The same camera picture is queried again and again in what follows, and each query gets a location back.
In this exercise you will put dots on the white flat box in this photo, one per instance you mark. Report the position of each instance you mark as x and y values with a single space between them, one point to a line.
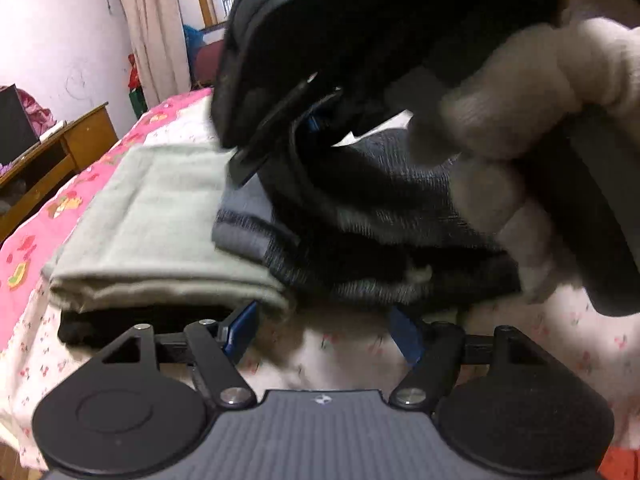
52 131

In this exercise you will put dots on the blue plastic bag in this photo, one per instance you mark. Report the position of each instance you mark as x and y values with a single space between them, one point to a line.
194 42

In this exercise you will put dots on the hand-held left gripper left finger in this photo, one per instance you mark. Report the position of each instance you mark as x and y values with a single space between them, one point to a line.
240 331

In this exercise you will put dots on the beige curtain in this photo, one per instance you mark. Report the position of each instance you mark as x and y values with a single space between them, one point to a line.
155 25

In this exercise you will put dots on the black monitor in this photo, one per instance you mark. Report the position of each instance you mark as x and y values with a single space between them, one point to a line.
15 125

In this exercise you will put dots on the white cherry print sheet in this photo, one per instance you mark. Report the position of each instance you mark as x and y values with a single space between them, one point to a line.
325 345

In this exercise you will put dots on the pink floral printed blanket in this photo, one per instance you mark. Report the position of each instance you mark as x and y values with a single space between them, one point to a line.
35 240

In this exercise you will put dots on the light green folded pants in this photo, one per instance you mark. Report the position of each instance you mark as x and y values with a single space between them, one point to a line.
160 220

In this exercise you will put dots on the black folded cloth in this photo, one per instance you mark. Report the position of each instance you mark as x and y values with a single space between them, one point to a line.
100 327

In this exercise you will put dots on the person's right hand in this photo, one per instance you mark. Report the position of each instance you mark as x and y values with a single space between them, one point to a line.
525 100

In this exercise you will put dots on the pink cloth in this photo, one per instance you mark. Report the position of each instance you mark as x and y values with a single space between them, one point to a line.
37 112

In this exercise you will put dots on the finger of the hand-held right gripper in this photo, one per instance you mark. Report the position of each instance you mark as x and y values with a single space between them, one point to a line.
270 130

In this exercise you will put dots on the wooden desk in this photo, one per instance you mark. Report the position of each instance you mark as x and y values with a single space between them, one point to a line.
85 140

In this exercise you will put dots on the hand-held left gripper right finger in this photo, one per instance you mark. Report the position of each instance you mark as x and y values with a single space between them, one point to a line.
405 335

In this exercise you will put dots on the red and green bag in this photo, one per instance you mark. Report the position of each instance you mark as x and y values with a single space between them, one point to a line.
136 85

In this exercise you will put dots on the dark grey knit pants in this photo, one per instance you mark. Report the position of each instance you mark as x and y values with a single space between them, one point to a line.
380 220

